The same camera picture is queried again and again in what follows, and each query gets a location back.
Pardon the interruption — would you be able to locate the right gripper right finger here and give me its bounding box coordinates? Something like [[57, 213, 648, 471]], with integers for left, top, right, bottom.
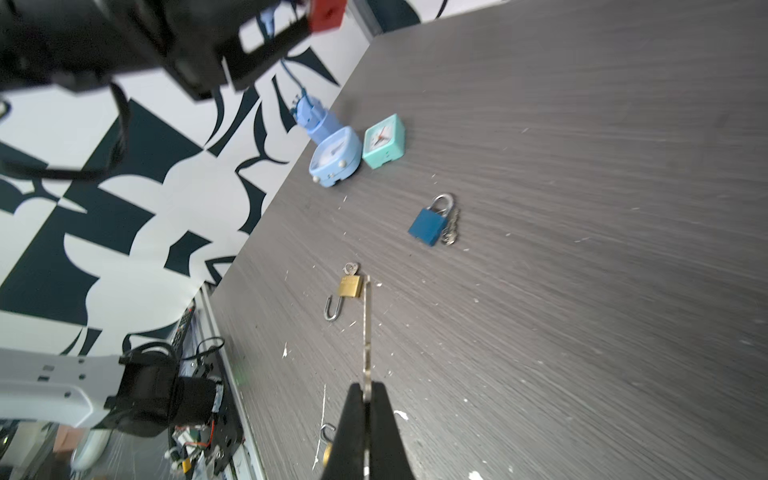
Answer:
[[367, 382, 415, 480]]

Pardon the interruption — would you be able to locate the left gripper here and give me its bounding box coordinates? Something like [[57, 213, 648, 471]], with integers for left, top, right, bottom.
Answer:
[[162, 11, 312, 101]]

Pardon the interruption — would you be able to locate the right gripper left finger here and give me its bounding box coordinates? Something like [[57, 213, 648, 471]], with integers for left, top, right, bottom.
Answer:
[[321, 383, 366, 480]]

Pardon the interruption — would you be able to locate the red padlock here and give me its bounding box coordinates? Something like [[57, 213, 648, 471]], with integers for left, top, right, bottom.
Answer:
[[308, 0, 347, 34]]

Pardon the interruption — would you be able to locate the brass padlock with key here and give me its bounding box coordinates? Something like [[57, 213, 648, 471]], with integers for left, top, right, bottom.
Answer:
[[324, 262, 363, 322]]

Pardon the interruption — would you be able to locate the blue padlock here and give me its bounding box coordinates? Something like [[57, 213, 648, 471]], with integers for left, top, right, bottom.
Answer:
[[408, 193, 460, 246]]

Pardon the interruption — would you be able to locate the small brass padlock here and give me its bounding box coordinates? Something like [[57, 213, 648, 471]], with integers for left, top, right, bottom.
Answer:
[[320, 423, 337, 467]]

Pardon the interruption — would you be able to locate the blue flower toy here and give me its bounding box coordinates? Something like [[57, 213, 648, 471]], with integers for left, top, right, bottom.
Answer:
[[259, 3, 342, 145]]

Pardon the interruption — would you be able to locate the light blue alarm clock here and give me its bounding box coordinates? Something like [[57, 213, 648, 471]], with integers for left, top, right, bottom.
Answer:
[[309, 126, 363, 188]]

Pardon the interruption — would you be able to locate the mint green alarm clock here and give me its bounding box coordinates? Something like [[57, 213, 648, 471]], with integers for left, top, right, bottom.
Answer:
[[362, 114, 405, 169]]

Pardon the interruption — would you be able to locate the black remote control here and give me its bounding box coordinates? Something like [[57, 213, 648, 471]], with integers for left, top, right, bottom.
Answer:
[[170, 302, 196, 356]]

